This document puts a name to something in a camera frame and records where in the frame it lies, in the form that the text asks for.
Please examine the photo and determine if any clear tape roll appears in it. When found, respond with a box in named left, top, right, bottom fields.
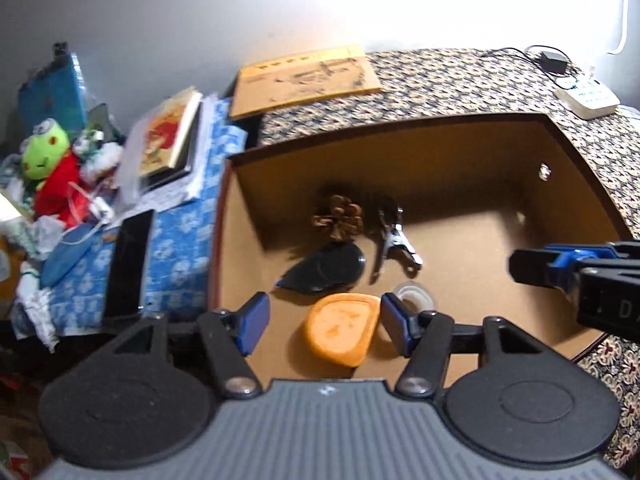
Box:
left=393, top=281, right=436, bottom=312

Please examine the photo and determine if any orange tape measure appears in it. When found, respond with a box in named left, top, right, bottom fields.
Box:
left=303, top=292, right=381, bottom=368

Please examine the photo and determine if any metal clip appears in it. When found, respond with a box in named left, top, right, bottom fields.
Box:
left=370, top=197, right=424, bottom=284

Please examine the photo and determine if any black oval case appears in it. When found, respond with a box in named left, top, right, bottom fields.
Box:
left=276, top=242, right=366, bottom=295

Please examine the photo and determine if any brown cardboard box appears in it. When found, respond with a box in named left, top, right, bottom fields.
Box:
left=207, top=113, right=632, bottom=381

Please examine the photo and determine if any blue floral cloth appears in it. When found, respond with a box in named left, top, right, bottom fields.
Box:
left=50, top=99, right=246, bottom=337

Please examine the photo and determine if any pine cone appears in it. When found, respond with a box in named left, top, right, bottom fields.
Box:
left=311, top=195, right=364, bottom=242

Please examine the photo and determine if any black smartphone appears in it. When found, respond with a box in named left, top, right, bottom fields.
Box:
left=102, top=209, right=156, bottom=325

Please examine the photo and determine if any blue face mask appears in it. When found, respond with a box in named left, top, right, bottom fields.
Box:
left=39, top=230, right=101, bottom=289

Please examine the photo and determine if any black power adapter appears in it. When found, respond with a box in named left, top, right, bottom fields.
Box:
left=538, top=50, right=570, bottom=75

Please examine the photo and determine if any book with red cover art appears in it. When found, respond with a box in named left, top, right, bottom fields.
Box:
left=139, top=87, right=202, bottom=178

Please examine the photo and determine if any patterned tablecloth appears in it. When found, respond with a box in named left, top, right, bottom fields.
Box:
left=256, top=49, right=639, bottom=470

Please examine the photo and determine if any white panda plush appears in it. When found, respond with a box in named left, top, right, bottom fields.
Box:
left=72, top=129, right=124, bottom=186

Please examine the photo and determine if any yellow flat book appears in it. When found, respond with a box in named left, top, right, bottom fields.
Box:
left=230, top=47, right=382, bottom=119

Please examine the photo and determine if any green frog plush toy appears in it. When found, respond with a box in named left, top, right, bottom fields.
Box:
left=21, top=118, right=79, bottom=226

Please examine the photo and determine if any teal bag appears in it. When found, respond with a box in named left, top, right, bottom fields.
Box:
left=17, top=42, right=88, bottom=132

